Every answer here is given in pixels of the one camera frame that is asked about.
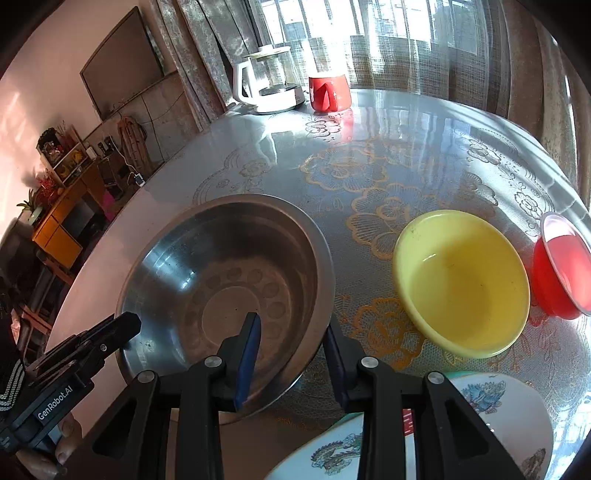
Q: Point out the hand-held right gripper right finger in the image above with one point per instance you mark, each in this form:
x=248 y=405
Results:
x=336 y=369

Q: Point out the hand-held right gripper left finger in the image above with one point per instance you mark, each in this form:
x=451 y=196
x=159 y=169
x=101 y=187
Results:
x=247 y=364

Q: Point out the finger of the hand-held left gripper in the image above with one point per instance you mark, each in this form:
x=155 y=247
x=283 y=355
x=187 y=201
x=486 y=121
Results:
x=115 y=332

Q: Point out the stainless steel bowl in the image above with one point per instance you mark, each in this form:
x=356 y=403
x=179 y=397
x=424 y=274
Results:
x=207 y=258

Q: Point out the yellow plastic bowl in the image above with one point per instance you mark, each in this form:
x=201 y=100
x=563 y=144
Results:
x=461 y=286

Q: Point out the large white dragon print plate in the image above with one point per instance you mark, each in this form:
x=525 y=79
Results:
x=512 y=415

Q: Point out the red plastic bowl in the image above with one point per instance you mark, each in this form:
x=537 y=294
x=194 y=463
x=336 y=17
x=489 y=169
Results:
x=556 y=277

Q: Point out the person's left hand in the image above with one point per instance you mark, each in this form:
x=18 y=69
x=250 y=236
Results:
x=68 y=431

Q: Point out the orange wooden cabinet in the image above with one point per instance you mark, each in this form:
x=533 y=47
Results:
x=60 y=240

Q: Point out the green potted plant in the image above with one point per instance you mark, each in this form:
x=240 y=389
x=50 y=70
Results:
x=31 y=207

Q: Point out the white power strip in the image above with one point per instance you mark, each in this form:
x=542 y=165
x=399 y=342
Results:
x=138 y=180

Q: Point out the red flower decoration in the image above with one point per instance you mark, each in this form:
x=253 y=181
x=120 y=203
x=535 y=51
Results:
x=48 y=187

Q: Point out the wooden shelf with ornaments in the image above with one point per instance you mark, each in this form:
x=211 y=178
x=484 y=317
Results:
x=64 y=157

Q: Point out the wooden folding chair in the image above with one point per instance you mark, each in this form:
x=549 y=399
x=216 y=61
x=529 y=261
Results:
x=134 y=147

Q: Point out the white glass electric kettle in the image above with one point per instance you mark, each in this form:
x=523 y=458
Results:
x=272 y=99

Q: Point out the red mug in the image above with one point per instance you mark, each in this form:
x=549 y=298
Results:
x=334 y=92

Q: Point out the grey patterned curtain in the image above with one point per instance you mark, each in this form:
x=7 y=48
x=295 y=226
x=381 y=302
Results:
x=554 y=92
x=203 y=55

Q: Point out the sheer white curtain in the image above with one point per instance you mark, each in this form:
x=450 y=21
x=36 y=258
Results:
x=392 y=60

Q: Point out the wall mounted television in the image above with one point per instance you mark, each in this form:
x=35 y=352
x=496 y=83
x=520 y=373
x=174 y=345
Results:
x=120 y=64

